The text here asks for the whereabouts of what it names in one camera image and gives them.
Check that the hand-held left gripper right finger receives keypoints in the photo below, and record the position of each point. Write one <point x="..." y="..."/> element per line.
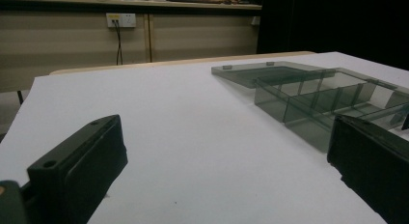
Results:
<point x="373" y="159"/>

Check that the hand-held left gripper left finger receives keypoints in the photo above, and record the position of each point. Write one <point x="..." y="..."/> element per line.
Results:
<point x="80" y="172"/>

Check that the clear grey compartment box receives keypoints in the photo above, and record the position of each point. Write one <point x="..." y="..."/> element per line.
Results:
<point x="308" y="98"/>

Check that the black curtain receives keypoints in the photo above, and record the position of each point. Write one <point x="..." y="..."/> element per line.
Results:
<point x="334" y="24"/>

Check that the long wooden desk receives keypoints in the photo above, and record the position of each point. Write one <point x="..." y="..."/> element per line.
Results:
<point x="128" y="3"/>

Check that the white wall socket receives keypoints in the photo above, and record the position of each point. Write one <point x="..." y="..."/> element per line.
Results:
<point x="121" y="20"/>

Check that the white small wall box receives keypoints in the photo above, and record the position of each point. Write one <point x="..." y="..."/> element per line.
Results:
<point x="256" y="21"/>

